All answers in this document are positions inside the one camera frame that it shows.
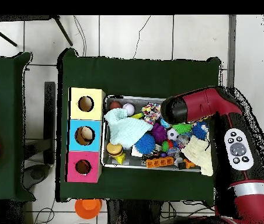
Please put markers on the toy hamburger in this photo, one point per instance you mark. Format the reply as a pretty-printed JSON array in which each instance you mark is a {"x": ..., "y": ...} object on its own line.
[{"x": 114, "y": 149}]

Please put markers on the orange plastic cup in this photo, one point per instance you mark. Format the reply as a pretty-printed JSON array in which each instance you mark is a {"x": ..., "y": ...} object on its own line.
[{"x": 87, "y": 208}]

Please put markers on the yellow toy cheese wedge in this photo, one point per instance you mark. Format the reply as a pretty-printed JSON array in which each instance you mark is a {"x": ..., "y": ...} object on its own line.
[{"x": 120, "y": 159}]

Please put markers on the brown toy football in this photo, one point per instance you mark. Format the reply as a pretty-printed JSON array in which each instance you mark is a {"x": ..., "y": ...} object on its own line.
[{"x": 115, "y": 105}]

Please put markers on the beige round toy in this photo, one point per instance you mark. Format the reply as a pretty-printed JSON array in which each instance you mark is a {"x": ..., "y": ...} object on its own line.
[{"x": 85, "y": 134}]

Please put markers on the small toy soccer ball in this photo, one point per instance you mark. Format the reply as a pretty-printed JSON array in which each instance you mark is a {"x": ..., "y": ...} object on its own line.
[{"x": 173, "y": 134}]

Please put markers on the purple spiky ball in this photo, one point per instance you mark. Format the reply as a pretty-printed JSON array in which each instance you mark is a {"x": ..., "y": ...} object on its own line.
[{"x": 158, "y": 133}]

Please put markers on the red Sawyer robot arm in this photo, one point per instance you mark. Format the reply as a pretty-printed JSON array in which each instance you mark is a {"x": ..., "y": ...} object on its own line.
[{"x": 199, "y": 105}]

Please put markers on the cream muslin cloth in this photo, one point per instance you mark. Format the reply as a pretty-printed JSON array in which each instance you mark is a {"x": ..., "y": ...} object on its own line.
[{"x": 197, "y": 151}]

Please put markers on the mint green muslin cloth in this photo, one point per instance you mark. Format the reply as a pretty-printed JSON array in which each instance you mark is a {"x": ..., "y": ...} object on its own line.
[{"x": 125, "y": 130}]

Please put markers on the plain green spiky ball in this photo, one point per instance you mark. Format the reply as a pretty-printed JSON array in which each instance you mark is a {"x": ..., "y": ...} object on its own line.
[{"x": 182, "y": 128}]

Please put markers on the black tripod stand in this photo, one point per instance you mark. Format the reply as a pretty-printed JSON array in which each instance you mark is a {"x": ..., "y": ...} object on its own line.
[{"x": 62, "y": 30}]

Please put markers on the white toy baseball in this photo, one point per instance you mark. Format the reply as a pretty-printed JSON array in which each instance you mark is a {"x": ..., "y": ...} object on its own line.
[{"x": 129, "y": 109}]

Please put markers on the wooden box with three holes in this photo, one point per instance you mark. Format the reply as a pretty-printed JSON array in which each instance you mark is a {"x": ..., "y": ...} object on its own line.
[{"x": 85, "y": 116}]

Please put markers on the plain blue spiky ball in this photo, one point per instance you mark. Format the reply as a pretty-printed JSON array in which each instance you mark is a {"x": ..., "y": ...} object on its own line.
[{"x": 145, "y": 143}]

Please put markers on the grey stand base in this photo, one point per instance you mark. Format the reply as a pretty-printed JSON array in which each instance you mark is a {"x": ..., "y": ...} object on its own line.
[{"x": 37, "y": 175}]

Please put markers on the multicolour patterned cloth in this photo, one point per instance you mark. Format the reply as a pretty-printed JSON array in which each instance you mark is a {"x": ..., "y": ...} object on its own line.
[{"x": 151, "y": 110}]

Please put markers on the dark green side table cloth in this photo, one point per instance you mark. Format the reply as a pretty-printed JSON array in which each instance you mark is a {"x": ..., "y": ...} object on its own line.
[{"x": 3, "y": 70}]

